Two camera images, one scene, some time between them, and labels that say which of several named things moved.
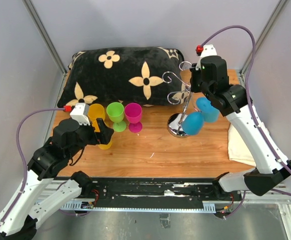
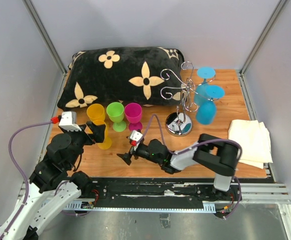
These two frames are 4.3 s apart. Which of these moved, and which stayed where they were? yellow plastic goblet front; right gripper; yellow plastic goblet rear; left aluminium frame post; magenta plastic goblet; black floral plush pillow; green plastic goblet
Moved: right gripper
Stayed: green plastic goblet; magenta plastic goblet; left aluminium frame post; yellow plastic goblet front; yellow plastic goblet rear; black floral plush pillow
